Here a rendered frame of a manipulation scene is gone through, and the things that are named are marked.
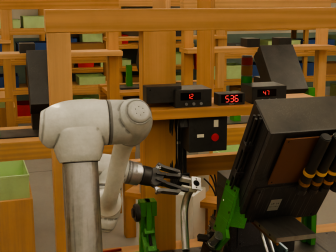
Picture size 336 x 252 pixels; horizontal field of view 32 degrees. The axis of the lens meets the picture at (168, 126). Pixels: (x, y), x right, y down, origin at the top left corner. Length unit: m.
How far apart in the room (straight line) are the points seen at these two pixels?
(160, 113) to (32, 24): 6.72
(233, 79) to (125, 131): 8.16
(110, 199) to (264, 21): 1.07
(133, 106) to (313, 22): 1.29
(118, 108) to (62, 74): 0.78
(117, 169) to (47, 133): 0.40
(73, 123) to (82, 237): 0.31
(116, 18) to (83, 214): 1.02
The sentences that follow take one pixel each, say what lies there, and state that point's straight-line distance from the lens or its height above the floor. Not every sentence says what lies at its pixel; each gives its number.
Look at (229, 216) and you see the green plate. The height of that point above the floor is 1.16.
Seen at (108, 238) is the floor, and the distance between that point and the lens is 5.11.
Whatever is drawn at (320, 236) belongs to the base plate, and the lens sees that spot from 2.87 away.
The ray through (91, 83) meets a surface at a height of 0.72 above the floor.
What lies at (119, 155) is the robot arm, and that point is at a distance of 1.92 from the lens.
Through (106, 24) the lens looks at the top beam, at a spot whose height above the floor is 1.88.
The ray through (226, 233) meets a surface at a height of 1.10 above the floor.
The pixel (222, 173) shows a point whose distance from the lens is 2.58.
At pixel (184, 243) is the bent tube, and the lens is 2.35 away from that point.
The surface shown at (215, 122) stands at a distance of 2.47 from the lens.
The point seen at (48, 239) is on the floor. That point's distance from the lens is 5.17.
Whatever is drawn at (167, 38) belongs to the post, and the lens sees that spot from 2.47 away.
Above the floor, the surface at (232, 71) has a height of 0.83.
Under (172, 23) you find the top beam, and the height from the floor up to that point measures 1.88.
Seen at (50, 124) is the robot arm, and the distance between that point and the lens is 1.64.
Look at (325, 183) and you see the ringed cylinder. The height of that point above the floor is 1.31.
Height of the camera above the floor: 1.98
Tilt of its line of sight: 12 degrees down
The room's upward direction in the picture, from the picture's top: straight up
